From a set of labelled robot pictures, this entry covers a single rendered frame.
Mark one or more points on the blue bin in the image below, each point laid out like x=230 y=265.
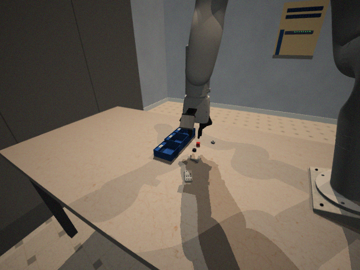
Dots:
x=173 y=144

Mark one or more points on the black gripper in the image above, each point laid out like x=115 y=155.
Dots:
x=202 y=113

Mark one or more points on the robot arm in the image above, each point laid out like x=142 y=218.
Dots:
x=342 y=188

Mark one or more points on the white domino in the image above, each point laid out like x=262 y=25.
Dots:
x=188 y=176

